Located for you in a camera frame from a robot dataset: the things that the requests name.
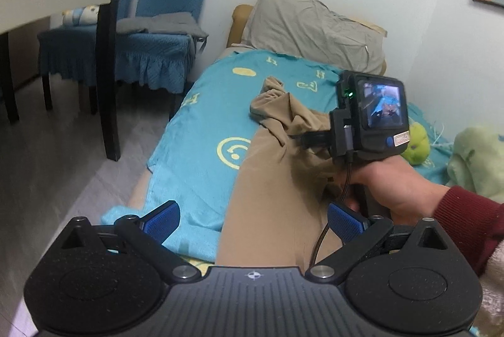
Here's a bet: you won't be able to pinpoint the small blue white plush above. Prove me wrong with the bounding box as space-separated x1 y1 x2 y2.
62 4 100 26

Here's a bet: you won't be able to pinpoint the grey cloth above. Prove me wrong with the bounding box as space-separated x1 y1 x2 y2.
118 11 209 38

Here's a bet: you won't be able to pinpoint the black cable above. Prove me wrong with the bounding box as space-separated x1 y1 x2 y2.
311 160 353 269

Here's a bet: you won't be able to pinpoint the person's beige fleece clothing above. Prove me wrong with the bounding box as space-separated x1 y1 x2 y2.
478 238 504 337

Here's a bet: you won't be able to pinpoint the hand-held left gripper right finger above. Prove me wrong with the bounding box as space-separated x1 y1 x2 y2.
305 202 447 284

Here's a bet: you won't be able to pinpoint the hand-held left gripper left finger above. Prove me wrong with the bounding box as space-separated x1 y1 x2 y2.
59 200 201 284

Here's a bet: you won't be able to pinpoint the person's right hand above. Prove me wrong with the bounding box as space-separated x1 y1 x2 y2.
346 157 450 224

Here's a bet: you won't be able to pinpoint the tan padded headboard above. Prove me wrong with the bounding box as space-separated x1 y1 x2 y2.
226 4 255 48

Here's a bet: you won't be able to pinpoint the person's right forearm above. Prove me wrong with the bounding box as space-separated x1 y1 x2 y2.
433 185 504 277

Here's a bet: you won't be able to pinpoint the light green plush toy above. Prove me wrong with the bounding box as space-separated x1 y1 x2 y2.
447 126 504 204

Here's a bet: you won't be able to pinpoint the grey pillow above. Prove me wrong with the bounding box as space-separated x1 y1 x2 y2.
241 0 386 76

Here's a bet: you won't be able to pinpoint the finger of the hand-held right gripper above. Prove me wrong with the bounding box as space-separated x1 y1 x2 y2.
301 130 333 149

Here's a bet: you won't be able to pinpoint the teal printed bed sheet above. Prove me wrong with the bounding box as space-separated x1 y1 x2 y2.
100 49 453 271

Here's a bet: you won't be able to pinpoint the tan pants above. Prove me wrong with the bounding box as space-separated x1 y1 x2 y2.
215 75 355 267

